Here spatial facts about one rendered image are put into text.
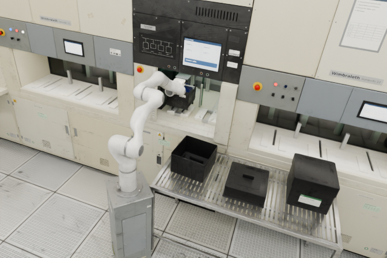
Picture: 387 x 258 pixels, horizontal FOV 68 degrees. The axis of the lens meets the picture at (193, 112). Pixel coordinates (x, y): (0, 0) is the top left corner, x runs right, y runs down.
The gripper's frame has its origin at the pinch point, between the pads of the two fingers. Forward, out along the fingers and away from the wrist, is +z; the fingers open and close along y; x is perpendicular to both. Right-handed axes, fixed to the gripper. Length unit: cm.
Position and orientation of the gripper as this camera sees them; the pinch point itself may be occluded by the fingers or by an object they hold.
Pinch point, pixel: (182, 78)
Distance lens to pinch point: 264.7
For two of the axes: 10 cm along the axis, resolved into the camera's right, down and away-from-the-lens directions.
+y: 9.4, 2.4, -2.4
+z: 3.3, -4.5, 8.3
